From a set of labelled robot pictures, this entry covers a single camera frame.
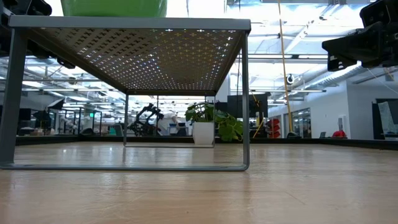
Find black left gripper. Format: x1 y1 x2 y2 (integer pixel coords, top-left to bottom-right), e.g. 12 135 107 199
28 32 76 70

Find person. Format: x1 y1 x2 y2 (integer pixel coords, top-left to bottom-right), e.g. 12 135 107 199
157 111 182 136

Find yellow cable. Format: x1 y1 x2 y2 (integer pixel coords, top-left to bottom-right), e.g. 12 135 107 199
276 0 295 134

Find grey perforated metal shelf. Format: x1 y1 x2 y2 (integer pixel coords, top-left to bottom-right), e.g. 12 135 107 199
0 14 252 172

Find black aluminium table frame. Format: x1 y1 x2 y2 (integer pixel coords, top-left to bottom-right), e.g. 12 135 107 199
15 135 398 151

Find black monitor panel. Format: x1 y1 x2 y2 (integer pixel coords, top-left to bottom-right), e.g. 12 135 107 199
226 93 269 118

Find black wall board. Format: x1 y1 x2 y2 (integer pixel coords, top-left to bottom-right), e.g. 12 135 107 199
371 98 398 139

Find black studio softbox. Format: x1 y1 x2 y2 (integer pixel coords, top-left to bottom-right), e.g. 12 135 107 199
46 98 65 111

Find green mini bowl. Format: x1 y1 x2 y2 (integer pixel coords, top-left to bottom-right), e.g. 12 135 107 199
60 0 168 18

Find green plant in white pot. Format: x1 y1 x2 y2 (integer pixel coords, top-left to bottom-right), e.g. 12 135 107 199
183 101 244 146

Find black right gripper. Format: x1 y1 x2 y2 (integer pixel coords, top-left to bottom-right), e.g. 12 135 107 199
322 21 398 72

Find red storage bins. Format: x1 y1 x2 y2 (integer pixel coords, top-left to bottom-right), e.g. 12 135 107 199
266 118 281 139

